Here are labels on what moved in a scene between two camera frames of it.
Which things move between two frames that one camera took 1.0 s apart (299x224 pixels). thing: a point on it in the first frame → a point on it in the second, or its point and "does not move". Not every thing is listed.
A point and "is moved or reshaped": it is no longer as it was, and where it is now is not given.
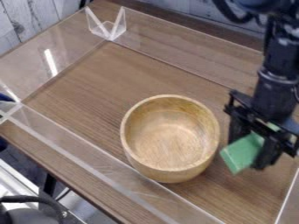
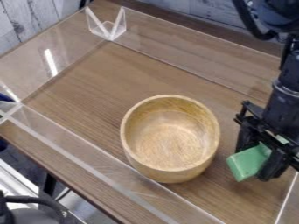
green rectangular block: (239, 153) is moved or reshaped
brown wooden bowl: (171, 137) does not move
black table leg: (49, 185) does not move
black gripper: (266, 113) → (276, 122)
